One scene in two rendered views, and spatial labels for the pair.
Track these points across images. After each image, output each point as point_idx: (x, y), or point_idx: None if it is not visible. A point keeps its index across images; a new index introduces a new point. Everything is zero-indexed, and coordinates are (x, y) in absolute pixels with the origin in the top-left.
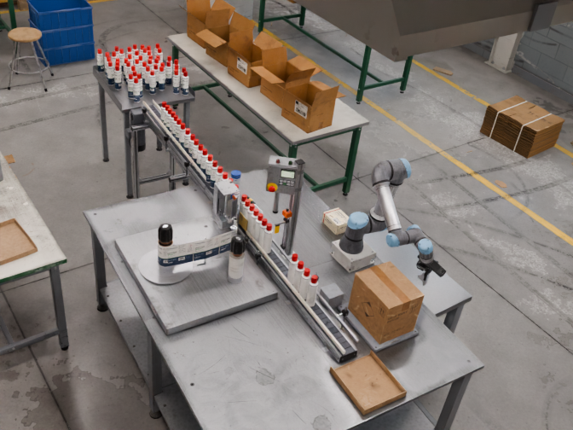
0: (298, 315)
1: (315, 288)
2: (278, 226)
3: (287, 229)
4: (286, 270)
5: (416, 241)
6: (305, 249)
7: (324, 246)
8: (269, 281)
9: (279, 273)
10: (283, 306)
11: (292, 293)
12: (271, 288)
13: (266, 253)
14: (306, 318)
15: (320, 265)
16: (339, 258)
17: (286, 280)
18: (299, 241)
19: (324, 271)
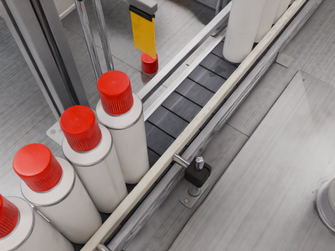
0: (305, 30)
1: None
2: (138, 15)
3: (57, 62)
4: (191, 80)
5: None
6: (41, 91)
7: (11, 55)
8: (276, 101)
9: (238, 79)
10: (306, 64)
11: (276, 38)
12: (300, 87)
13: (172, 145)
14: (318, 3)
15: (99, 42)
16: (63, 0)
17: (259, 48)
18: (6, 117)
19: (119, 29)
